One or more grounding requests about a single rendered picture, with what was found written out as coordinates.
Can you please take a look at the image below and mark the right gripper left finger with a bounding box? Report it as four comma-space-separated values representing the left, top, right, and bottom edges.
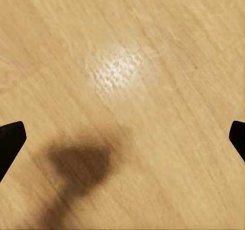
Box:
0, 121, 27, 182

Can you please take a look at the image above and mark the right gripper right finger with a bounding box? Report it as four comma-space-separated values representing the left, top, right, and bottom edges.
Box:
229, 121, 245, 161

